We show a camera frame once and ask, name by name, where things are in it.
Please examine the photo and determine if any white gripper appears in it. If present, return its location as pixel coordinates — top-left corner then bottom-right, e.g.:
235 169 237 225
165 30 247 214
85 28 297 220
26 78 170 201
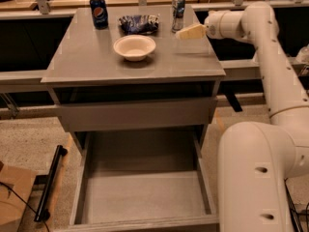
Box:
176 11 247 43

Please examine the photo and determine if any silver redbull can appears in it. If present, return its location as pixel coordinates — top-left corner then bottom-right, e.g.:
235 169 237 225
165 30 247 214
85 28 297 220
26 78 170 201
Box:
172 0 185 32

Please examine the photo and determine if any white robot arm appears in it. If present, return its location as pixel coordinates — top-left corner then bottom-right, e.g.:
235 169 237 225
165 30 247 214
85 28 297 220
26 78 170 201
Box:
204 1 309 232

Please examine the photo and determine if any closed top drawer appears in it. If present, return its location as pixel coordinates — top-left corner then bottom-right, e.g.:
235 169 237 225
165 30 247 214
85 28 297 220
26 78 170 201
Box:
56 97 216 131

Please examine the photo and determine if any grey drawer cabinet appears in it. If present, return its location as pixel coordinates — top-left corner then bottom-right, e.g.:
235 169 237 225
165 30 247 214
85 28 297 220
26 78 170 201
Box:
41 5 227 232

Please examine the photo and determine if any blue pepsi can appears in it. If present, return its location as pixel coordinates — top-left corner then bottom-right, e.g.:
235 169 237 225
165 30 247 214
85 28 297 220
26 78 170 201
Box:
90 0 108 29

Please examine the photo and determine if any open middle drawer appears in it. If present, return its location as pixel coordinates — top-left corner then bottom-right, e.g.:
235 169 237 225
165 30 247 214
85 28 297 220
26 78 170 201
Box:
57 129 219 232

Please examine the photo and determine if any blue chip bag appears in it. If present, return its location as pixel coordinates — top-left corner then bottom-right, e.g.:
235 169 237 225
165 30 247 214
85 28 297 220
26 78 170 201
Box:
118 14 159 35

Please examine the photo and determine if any white paper bowl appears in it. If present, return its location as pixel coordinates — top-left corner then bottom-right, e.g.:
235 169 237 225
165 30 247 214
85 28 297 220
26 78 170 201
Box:
113 35 156 62

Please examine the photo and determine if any cardboard box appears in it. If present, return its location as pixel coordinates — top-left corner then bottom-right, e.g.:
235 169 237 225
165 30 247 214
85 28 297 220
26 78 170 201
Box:
0 161 37 232

